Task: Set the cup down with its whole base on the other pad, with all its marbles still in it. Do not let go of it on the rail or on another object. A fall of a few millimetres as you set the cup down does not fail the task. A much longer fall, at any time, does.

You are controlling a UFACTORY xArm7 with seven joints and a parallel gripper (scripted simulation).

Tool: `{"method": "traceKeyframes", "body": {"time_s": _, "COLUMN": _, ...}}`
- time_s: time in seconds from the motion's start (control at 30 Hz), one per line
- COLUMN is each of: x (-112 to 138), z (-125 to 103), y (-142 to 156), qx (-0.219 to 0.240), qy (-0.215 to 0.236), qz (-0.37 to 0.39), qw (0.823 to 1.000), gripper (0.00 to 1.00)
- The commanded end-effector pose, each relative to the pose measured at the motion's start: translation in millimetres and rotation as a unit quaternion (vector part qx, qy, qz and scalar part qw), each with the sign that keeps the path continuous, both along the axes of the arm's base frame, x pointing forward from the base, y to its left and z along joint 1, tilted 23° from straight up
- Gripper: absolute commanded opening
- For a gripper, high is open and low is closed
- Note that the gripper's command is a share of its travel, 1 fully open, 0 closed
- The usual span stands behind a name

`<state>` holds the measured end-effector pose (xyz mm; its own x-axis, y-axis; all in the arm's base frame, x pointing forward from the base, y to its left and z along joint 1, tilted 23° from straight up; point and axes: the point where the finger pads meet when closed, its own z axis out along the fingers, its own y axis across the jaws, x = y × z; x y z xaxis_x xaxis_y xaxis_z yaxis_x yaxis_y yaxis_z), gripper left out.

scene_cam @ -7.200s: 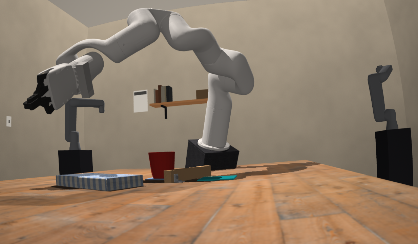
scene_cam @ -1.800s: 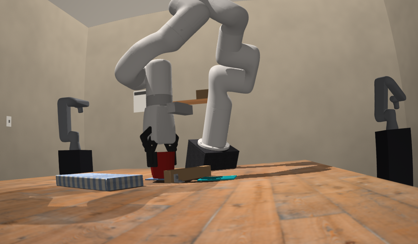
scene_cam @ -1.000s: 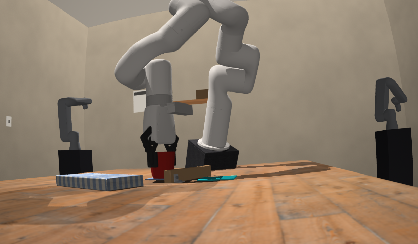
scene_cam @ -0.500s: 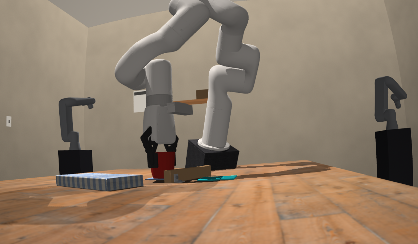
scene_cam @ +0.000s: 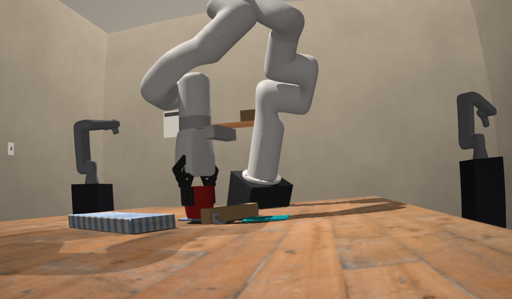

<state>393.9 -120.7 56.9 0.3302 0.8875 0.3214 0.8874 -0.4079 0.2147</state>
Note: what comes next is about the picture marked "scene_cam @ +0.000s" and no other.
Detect dark red cup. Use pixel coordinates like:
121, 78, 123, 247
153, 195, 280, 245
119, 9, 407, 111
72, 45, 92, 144
185, 186, 214, 219

